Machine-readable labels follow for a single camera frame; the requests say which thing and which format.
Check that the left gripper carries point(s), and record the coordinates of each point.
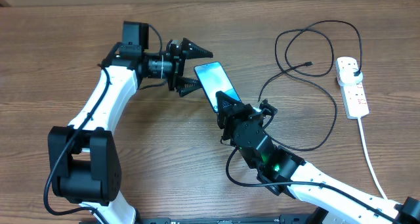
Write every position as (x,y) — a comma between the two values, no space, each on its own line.
(178,82)

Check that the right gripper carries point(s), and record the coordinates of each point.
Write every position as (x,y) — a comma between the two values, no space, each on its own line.
(226,112)

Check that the Samsung Galaxy smartphone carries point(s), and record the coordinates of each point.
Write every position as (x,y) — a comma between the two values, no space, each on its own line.
(213,79)

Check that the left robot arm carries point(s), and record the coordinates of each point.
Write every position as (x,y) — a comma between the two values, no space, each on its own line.
(85,168)

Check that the white charger plug adapter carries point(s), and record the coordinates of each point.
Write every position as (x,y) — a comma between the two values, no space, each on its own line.
(349,77)

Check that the white power strip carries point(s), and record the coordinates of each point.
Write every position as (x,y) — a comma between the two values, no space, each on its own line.
(354,97)

